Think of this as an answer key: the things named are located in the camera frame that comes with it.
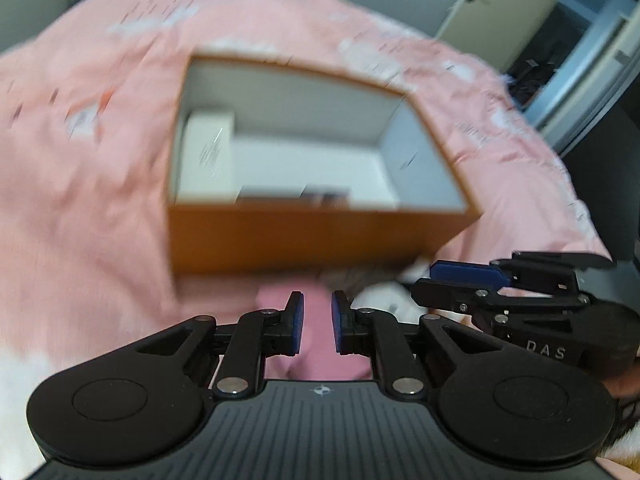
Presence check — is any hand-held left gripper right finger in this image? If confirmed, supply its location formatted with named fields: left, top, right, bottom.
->
left=331, top=290, right=506, bottom=401

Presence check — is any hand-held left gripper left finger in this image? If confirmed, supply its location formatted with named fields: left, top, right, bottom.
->
left=135, top=290, right=306, bottom=402

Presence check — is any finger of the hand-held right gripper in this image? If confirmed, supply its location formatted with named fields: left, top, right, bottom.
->
left=412, top=277, right=589, bottom=314
left=430, top=251, right=616, bottom=294

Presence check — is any white plush with striped body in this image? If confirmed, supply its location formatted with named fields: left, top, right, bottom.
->
left=345, top=272, right=436, bottom=326

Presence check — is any orange cardboard box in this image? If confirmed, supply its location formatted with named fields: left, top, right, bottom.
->
left=166, top=52, right=485, bottom=277

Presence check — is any brown and white dog plush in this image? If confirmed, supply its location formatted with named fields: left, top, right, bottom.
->
left=597, top=375, right=640, bottom=461

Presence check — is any dark photo card box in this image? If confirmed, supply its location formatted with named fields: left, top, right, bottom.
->
left=239, top=185, right=351, bottom=209

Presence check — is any long white box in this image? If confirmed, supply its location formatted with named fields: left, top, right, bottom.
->
left=177, top=110, right=237, bottom=203

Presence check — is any pink cloud print blanket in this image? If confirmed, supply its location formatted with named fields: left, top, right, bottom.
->
left=0, top=0, right=640, bottom=480

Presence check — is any room door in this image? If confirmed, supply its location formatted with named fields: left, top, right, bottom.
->
left=434, top=0, right=586, bottom=76

